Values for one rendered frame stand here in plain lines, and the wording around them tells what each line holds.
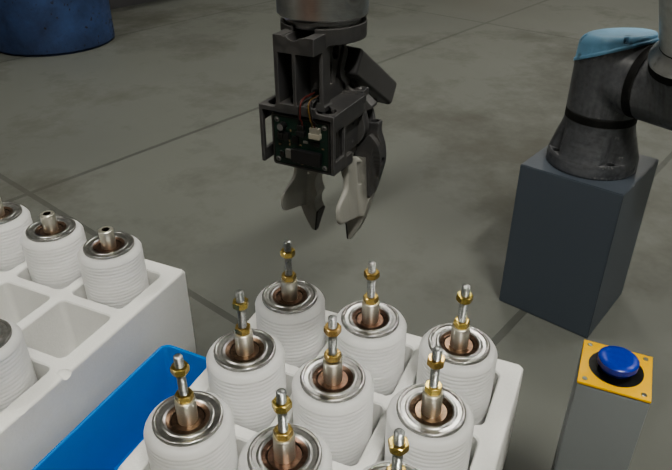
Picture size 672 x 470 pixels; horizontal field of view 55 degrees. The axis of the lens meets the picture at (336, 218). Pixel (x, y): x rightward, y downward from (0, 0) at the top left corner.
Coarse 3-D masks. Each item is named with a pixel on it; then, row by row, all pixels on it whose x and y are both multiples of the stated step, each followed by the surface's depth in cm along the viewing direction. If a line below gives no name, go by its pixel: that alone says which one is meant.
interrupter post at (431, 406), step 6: (426, 396) 68; (432, 396) 68; (438, 396) 68; (426, 402) 69; (432, 402) 68; (438, 402) 68; (426, 408) 69; (432, 408) 69; (438, 408) 69; (426, 414) 69; (432, 414) 69; (438, 414) 69
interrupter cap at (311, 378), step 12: (312, 360) 77; (348, 360) 77; (312, 372) 75; (348, 372) 75; (360, 372) 75; (312, 384) 73; (324, 384) 74; (348, 384) 73; (360, 384) 73; (312, 396) 72; (324, 396) 72; (336, 396) 72; (348, 396) 72
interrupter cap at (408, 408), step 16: (400, 400) 71; (416, 400) 71; (448, 400) 71; (400, 416) 69; (416, 416) 69; (448, 416) 69; (464, 416) 69; (416, 432) 67; (432, 432) 67; (448, 432) 67
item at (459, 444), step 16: (416, 384) 74; (464, 400) 72; (464, 432) 68; (416, 448) 67; (432, 448) 67; (448, 448) 67; (464, 448) 68; (416, 464) 68; (432, 464) 68; (448, 464) 68; (464, 464) 70
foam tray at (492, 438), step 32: (320, 352) 89; (416, 352) 89; (192, 384) 84; (288, 384) 86; (512, 384) 83; (288, 416) 79; (384, 416) 79; (512, 416) 85; (384, 448) 76; (480, 448) 75
